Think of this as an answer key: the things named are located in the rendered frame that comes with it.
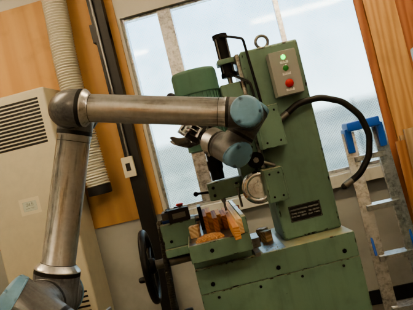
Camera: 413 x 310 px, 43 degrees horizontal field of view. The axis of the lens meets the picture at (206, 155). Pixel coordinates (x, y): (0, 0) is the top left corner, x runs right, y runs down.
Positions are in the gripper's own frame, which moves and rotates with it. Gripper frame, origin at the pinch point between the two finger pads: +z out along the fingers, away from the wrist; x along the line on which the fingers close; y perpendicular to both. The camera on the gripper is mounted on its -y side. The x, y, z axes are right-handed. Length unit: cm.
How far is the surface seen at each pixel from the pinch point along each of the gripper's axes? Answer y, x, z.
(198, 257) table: -9.7, 35.4, -32.0
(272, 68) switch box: -10.5, -33.8, -14.8
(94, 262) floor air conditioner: -85, 98, 113
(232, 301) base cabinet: -30, 44, -38
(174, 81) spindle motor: 3.5, -12.9, 13.1
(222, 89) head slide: -8.1, -19.4, 0.2
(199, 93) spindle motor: -2.1, -13.5, 3.5
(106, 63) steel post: -41, -13, 152
